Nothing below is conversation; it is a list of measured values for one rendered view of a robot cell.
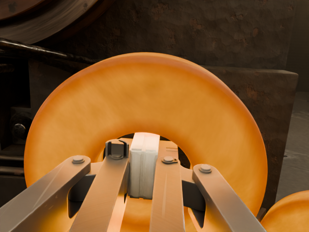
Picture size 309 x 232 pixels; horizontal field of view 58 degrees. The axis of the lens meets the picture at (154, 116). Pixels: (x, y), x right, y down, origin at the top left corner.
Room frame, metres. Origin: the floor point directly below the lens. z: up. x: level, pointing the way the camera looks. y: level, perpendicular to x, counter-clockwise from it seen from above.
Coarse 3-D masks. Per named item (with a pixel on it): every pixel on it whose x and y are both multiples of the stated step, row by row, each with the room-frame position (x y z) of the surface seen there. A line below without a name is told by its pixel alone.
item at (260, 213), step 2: (262, 208) 0.30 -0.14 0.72; (264, 208) 0.30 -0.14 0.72; (260, 210) 0.30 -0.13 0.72; (262, 210) 0.30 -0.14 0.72; (264, 210) 0.30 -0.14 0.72; (258, 212) 0.29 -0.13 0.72; (260, 212) 0.29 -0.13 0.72; (262, 212) 0.29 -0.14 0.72; (264, 212) 0.30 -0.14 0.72; (258, 214) 0.29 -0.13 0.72; (260, 214) 0.29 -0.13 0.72; (262, 214) 0.29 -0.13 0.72; (264, 214) 0.30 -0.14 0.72; (256, 216) 0.28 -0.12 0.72; (258, 216) 0.29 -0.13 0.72; (260, 216) 0.29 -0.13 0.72; (262, 216) 0.29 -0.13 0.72; (258, 218) 0.28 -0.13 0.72; (260, 218) 0.28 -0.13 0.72; (262, 218) 0.29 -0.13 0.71; (258, 220) 0.28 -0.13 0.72; (260, 220) 0.28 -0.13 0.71
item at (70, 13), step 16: (64, 0) 0.37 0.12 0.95; (80, 0) 0.37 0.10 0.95; (96, 0) 0.37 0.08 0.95; (32, 16) 0.37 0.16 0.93; (48, 16) 0.37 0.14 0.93; (64, 16) 0.37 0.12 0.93; (80, 16) 0.37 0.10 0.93; (0, 32) 0.37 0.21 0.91; (16, 32) 0.37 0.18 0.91; (32, 32) 0.37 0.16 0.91; (48, 32) 0.37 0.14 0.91
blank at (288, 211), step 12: (300, 192) 0.26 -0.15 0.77; (276, 204) 0.26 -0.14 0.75; (288, 204) 0.24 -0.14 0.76; (300, 204) 0.24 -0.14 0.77; (264, 216) 0.26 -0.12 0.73; (276, 216) 0.25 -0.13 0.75; (288, 216) 0.24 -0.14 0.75; (300, 216) 0.23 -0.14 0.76; (276, 228) 0.25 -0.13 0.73; (288, 228) 0.24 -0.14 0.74; (300, 228) 0.23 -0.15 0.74
